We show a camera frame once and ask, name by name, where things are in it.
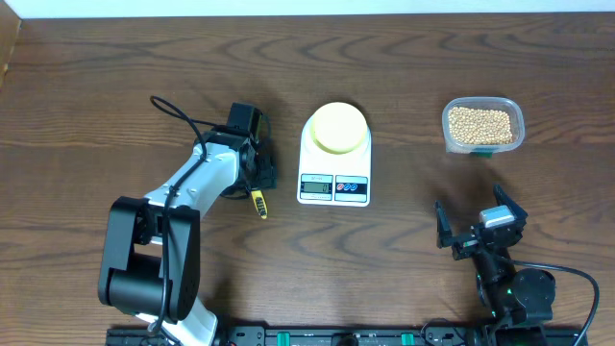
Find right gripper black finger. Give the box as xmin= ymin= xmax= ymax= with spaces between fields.
xmin=434 ymin=201 xmax=453 ymax=248
xmin=493 ymin=185 xmax=528 ymax=220

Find yellow measuring cup scoop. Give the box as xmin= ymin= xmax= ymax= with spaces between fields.
xmin=251 ymin=189 xmax=268 ymax=219

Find yellow bowl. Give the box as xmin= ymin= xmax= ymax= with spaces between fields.
xmin=309 ymin=102 xmax=368 ymax=155

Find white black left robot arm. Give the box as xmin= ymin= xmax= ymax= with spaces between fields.
xmin=98 ymin=103 xmax=277 ymax=345

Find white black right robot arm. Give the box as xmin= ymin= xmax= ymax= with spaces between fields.
xmin=434 ymin=185 xmax=555 ymax=346

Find white digital kitchen scale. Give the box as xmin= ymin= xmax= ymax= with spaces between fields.
xmin=296 ymin=115 xmax=372 ymax=207

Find clear plastic container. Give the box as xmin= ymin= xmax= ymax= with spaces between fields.
xmin=442 ymin=96 xmax=526 ymax=157

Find soybeans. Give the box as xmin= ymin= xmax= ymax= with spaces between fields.
xmin=448 ymin=107 xmax=513 ymax=145

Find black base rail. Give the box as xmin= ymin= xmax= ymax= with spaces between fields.
xmin=104 ymin=323 xmax=578 ymax=346

